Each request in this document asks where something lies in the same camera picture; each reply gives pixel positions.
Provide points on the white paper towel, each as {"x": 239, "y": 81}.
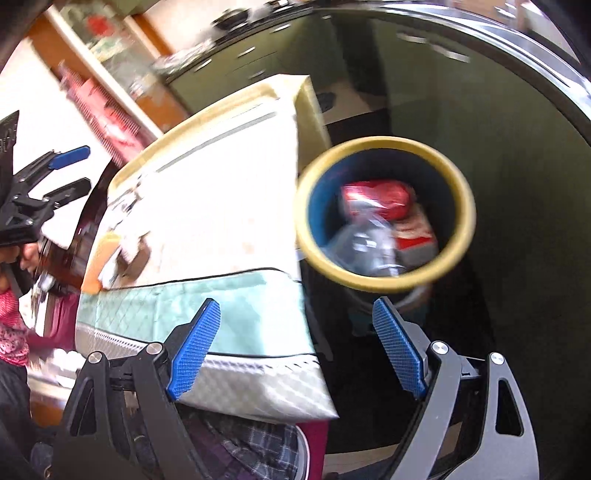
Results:
{"x": 125, "y": 265}

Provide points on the patterned tablecloth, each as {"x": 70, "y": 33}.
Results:
{"x": 216, "y": 199}

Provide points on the red white carton box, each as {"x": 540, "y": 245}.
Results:
{"x": 415, "y": 240}

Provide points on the blue bin with yellow rim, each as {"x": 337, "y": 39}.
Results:
{"x": 359, "y": 253}

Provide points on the pink hanging cloth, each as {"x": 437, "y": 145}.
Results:
{"x": 121, "y": 136}

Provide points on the clear plastic water bottle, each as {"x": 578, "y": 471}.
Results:
{"x": 365, "y": 249}

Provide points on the red Coke can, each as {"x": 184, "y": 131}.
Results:
{"x": 390, "y": 199}

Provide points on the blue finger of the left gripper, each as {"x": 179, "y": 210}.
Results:
{"x": 65, "y": 159}

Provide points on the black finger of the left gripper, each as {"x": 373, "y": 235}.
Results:
{"x": 68, "y": 193}

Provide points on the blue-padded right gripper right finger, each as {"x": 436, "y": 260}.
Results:
{"x": 472, "y": 421}

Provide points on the green kitchen cabinets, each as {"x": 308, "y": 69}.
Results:
{"x": 509, "y": 110}

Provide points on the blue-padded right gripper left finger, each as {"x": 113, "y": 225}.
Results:
{"x": 121, "y": 419}

